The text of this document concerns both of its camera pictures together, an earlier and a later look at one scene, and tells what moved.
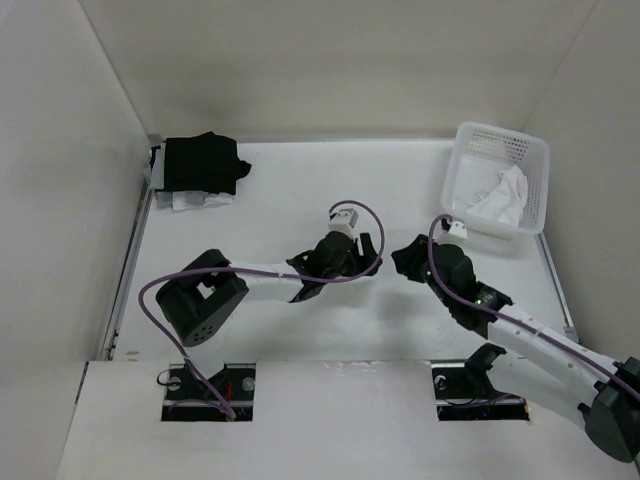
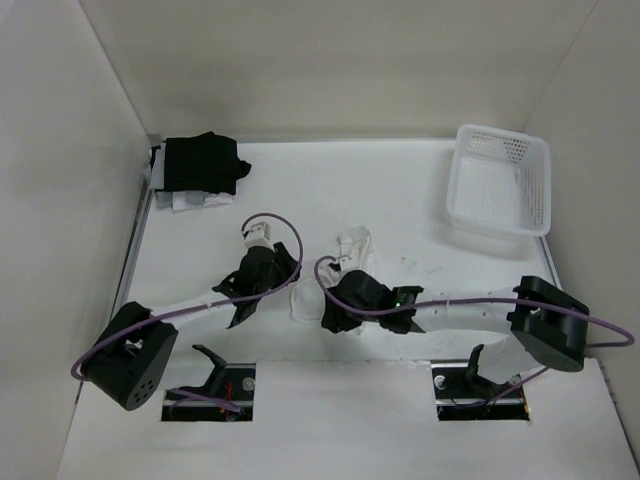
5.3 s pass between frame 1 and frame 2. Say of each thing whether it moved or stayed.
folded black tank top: stayed
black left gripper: moved
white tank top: moved
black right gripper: moved
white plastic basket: stayed
